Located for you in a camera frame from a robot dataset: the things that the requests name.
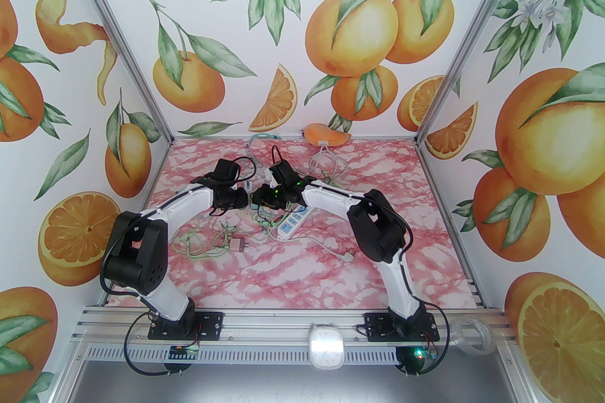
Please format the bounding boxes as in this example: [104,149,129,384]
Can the white power strip cable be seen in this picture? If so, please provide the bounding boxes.
[277,236,355,262]

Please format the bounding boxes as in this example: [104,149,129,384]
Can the thin light green cable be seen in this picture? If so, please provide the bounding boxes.
[171,226,237,261]

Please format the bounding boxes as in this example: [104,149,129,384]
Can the clear tape roll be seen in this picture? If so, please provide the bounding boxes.
[451,318,496,353]

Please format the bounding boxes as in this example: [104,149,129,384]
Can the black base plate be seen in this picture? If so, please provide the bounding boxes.
[148,311,224,340]
[366,311,440,343]

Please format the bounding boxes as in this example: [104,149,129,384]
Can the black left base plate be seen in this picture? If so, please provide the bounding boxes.
[148,311,224,340]

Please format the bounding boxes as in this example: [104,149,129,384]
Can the white power strip blue sockets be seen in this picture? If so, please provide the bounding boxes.
[277,206,313,242]

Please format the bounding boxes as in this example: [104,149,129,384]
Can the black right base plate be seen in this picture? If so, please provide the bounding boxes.
[366,311,440,343]

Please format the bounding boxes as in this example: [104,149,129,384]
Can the aluminium rail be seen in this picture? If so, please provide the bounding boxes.
[71,304,516,366]

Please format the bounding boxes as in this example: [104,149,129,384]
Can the aluminium frame post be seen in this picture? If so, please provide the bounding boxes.
[56,0,174,146]
[413,0,544,146]

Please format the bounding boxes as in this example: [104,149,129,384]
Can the teal multi-head cable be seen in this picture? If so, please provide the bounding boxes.
[243,133,284,156]

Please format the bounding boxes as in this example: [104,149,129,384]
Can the white lamp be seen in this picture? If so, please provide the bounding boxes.
[310,324,344,369]

